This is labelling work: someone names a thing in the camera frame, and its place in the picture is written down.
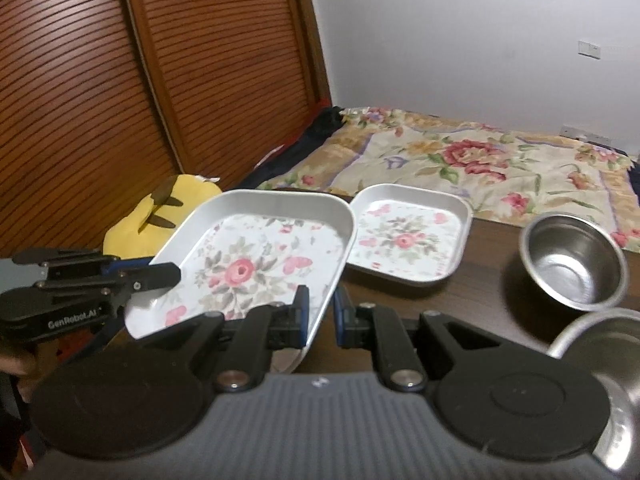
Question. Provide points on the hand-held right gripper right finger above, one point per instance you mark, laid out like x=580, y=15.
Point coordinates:
x=341, y=316

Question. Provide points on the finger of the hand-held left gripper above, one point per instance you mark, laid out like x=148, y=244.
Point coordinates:
x=150, y=276
x=90, y=260

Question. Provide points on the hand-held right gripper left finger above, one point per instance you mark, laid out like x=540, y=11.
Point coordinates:
x=300, y=312

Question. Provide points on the large floral metal plate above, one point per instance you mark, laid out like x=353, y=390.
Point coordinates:
x=240, y=270

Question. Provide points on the small floral metal plate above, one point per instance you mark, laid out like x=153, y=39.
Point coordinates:
x=400, y=240

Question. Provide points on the large steel bowl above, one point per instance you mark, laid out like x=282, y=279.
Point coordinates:
x=620, y=340

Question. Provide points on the yellow plush toy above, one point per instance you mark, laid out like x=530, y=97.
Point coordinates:
x=190, y=192

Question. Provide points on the wooden louvered wardrobe door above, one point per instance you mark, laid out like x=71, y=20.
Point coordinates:
x=225, y=60
x=60, y=110

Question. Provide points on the floral blanket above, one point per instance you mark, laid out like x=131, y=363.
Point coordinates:
x=450, y=170

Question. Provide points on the small steel bowl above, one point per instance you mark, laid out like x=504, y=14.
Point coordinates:
x=575, y=260

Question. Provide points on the white wall outlet strip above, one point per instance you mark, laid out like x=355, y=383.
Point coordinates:
x=585, y=133

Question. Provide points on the white wall switch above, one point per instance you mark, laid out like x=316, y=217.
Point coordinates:
x=588, y=48

